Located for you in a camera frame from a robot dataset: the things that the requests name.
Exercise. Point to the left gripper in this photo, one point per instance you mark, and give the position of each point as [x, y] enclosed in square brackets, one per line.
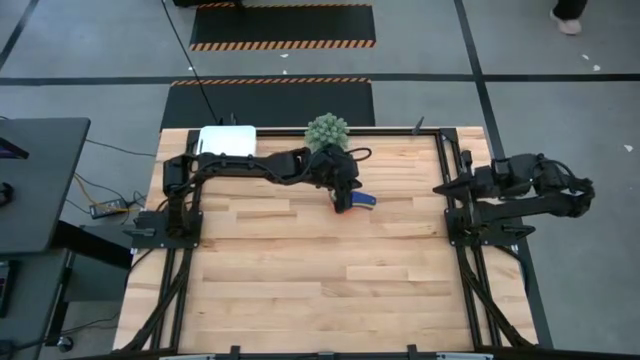
[335, 167]

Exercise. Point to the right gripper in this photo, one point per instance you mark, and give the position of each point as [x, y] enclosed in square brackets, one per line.
[487, 180]

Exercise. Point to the purple-blue measuring cup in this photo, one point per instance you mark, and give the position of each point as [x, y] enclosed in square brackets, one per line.
[365, 200]

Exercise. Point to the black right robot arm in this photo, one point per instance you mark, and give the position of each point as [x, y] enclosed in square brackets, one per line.
[550, 205]

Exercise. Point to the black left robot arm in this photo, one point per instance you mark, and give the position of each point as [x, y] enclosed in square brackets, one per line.
[235, 165]

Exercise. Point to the white plastic basket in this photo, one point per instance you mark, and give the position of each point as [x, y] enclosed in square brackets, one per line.
[227, 140]

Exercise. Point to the green succulent in white pot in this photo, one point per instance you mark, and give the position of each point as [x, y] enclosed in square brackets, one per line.
[327, 131]

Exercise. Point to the black hazard-striped floor mat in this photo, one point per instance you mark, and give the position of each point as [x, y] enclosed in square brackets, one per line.
[282, 25]
[270, 102]

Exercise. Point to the person's foot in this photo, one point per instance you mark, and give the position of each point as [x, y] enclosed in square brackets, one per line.
[569, 22]

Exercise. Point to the black power adapter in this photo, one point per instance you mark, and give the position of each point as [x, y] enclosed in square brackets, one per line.
[107, 208]

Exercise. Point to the black desk base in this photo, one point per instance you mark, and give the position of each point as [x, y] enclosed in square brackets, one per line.
[95, 250]

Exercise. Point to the grey desk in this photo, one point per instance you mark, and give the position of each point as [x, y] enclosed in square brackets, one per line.
[40, 185]

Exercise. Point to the dark laptop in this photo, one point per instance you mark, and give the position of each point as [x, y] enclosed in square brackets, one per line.
[10, 149]

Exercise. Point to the black frame bracket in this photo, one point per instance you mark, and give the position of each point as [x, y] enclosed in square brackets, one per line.
[418, 127]

